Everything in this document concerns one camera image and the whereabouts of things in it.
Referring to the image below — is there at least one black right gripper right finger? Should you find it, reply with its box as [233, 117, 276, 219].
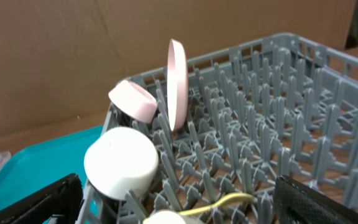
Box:
[273, 175, 358, 224]

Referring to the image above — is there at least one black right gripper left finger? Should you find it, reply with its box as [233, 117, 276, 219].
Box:
[0, 173, 83, 224]

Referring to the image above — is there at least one yellow plastic spoon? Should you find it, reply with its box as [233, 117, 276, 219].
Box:
[179, 192, 254, 216]

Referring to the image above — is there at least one white bowl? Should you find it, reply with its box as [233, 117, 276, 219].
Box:
[84, 126, 159, 200]

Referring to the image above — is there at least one pink bowl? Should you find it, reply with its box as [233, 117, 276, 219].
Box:
[108, 80, 158, 123]

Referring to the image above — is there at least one pink plate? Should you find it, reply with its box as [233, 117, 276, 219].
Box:
[167, 39, 188, 131]

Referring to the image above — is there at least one cream plastic cup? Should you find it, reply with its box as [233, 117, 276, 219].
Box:
[142, 210, 204, 224]

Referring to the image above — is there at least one grey dishwasher rack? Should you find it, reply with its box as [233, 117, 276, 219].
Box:
[78, 33, 358, 223]

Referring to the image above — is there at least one teal serving tray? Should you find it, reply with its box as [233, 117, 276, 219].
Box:
[0, 126, 103, 210]

